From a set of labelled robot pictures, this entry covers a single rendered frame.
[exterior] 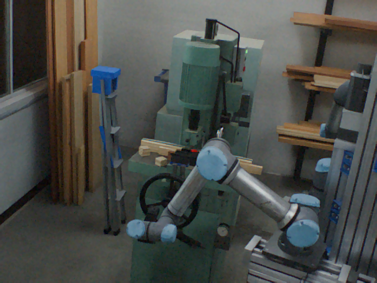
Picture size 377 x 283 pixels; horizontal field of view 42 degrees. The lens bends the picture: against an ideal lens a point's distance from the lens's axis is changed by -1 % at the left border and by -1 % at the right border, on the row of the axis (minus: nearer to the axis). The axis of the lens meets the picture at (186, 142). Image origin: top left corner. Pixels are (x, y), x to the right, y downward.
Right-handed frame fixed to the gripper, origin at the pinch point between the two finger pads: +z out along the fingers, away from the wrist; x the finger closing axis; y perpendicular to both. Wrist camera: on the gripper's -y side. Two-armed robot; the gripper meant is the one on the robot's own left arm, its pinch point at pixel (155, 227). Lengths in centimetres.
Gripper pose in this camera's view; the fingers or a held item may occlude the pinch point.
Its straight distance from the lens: 234.8
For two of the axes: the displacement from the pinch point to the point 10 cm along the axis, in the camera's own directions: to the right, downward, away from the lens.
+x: 9.6, 1.9, -2.1
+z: 1.7, 2.1, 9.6
